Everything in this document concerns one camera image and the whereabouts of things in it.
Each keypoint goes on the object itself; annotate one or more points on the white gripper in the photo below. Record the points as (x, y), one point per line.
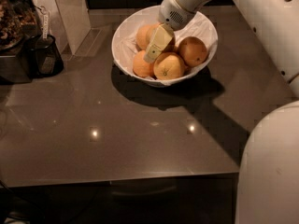
(172, 13)

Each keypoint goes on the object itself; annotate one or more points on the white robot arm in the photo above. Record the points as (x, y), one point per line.
(268, 180)

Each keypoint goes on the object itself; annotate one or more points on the white bowl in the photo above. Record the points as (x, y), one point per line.
(199, 25)

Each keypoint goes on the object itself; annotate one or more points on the front orange with stem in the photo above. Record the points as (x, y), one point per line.
(169, 66)

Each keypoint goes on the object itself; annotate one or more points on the white napkin liner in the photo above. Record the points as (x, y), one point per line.
(124, 50)

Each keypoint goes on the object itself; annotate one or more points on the beige upright board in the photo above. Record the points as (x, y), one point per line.
(69, 22)

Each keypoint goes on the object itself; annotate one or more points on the white tagged utensil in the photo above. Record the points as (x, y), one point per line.
(45, 22)

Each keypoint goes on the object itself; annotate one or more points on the black mesh cup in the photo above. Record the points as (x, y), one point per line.
(43, 56)

